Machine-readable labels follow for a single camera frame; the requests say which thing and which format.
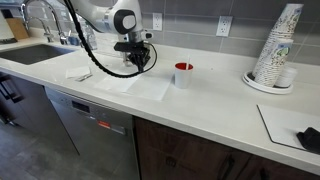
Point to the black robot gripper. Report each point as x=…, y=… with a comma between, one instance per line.
x=140, y=50

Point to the white paper towel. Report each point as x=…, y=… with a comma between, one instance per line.
x=146, y=86

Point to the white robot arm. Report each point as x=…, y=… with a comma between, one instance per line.
x=100, y=16

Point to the white mug with red inside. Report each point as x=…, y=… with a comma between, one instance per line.
x=183, y=78

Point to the small white napkin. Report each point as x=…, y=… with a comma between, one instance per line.
x=77, y=71

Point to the blue sponge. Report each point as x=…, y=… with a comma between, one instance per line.
x=73, y=40

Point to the stainless steel dishwasher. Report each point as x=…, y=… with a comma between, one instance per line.
x=96, y=136

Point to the chrome sink faucet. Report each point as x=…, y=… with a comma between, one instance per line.
x=50, y=23

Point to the brown cabinet door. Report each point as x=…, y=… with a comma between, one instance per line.
x=283, y=171
x=180, y=156

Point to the steel sink basin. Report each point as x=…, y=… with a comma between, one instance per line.
x=33, y=53

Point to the round white cup tray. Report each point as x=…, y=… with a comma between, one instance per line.
x=256, y=85

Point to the brown sink cabinet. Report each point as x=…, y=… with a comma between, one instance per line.
x=30, y=116

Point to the wooden cutting board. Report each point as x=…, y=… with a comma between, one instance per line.
x=17, y=28

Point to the short patterned paper cup stack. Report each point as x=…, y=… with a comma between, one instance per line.
x=275, y=63

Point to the tall patterned paper cup stack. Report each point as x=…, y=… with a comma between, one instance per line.
x=283, y=30

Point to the plain white cup stack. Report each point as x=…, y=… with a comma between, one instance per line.
x=287, y=77

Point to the white flat counter mat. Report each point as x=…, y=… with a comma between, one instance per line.
x=286, y=126

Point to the small black device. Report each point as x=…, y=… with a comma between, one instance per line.
x=311, y=140

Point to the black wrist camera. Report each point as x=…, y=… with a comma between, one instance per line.
x=122, y=46

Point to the white wall outlet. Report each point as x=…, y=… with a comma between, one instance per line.
x=224, y=26
x=157, y=21

